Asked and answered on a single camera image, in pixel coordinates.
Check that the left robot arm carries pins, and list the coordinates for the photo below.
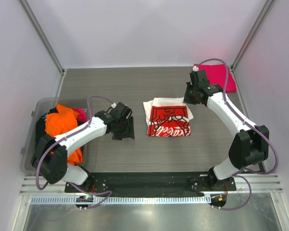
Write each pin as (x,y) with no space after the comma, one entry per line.
(51,154)

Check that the aluminium front rail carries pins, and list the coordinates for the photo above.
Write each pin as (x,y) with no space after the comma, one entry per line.
(259,184)

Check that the white slotted cable duct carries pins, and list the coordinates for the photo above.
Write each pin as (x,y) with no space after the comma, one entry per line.
(86,200)

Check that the clear plastic bin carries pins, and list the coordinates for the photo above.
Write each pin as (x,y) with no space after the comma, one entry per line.
(43,106)

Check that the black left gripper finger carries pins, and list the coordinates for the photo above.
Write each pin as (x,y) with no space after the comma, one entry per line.
(129,128)
(118,136)

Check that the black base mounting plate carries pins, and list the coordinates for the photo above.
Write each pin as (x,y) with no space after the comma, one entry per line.
(159,184)

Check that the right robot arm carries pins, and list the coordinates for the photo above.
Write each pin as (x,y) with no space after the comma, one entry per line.
(250,141)

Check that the left aluminium frame post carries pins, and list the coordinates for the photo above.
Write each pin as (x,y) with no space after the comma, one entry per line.
(37,27)

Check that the aluminium frame post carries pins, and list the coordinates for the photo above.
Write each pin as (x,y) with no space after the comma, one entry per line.
(37,27)
(268,4)

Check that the right aluminium frame post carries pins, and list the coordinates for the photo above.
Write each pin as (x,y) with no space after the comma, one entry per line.
(268,4)

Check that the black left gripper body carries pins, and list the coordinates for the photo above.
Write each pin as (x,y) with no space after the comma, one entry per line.
(123,126)

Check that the folded magenta t-shirt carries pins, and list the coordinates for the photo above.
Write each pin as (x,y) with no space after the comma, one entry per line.
(216,73)

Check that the orange t-shirt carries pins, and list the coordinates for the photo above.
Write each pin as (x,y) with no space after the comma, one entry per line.
(63,121)

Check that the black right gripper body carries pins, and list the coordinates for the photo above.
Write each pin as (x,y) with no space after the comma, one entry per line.
(190,96)

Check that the magenta t-shirt in bin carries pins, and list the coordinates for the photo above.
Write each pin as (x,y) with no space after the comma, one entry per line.
(82,116)

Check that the white t-shirt with red print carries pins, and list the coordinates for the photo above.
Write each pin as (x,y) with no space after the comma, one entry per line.
(167,117)

